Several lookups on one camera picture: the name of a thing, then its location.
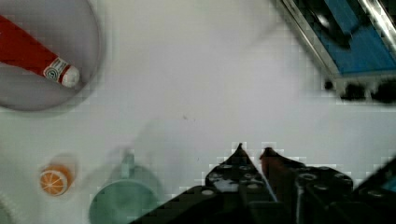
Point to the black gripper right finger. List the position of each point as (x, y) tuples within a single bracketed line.
[(306, 193)]

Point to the black toaster oven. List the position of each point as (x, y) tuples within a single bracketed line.
[(351, 41)]

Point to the orange slice toy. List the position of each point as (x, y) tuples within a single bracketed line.
[(56, 179)]

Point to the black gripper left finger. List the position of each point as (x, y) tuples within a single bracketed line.
[(229, 190)]

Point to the grey round plate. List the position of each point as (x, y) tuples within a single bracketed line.
[(70, 29)]

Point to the red ketchup bottle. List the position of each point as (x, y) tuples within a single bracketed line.
[(20, 49)]

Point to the green cup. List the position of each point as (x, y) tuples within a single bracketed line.
[(131, 192)]

